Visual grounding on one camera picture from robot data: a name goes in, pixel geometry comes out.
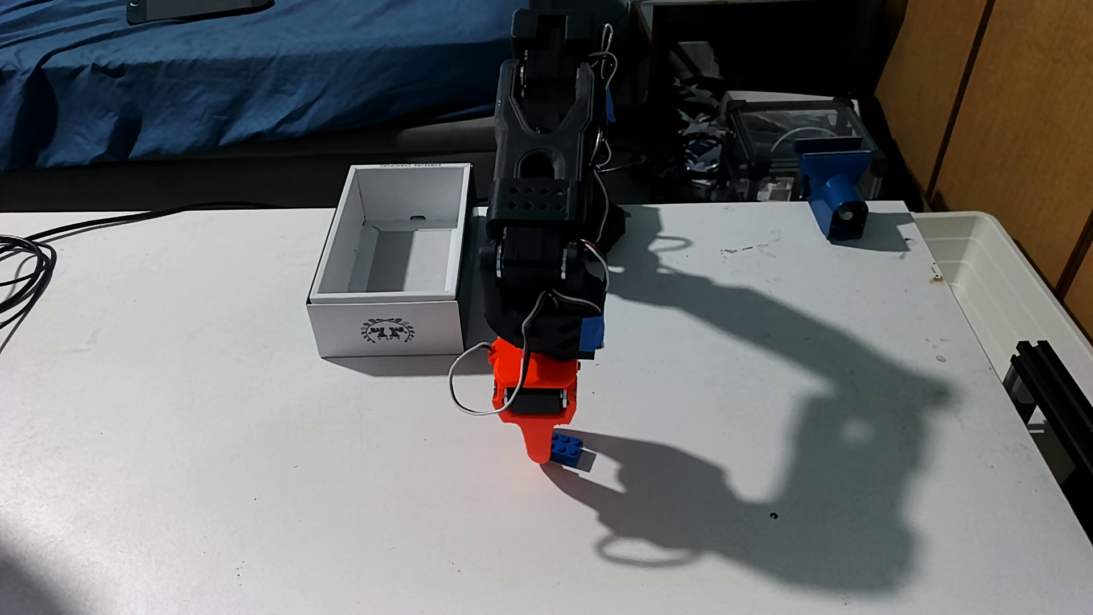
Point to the blue toy brick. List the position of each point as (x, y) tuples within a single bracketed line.
[(570, 449)]

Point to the white cardboard box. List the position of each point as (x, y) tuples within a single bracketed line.
[(388, 329)]

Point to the blue white electronic part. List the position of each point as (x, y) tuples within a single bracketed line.
[(702, 149)]

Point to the clear acrylic case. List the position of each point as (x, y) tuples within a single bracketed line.
[(768, 128)]

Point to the grey bed base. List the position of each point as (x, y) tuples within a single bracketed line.
[(256, 171)]

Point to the blue bed sheet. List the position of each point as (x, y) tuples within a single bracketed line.
[(256, 77)]

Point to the white plastic bin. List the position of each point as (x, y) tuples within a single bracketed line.
[(982, 273)]

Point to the dark flat device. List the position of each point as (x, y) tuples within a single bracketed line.
[(196, 8)]

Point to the black aluminium extrusion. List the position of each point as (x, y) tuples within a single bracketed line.
[(1055, 393)]

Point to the wooden cabinet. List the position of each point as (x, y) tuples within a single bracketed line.
[(1025, 102)]

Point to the blue printed clamp mount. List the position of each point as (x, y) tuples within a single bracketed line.
[(833, 184)]

